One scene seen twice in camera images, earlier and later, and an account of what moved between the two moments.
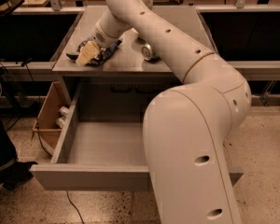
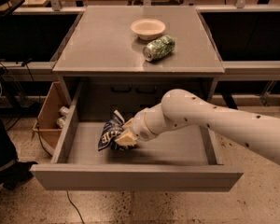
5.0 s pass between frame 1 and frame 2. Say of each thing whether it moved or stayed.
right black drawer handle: stayed
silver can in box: stayed
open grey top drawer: stayed
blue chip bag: moved
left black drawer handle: stayed
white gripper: moved
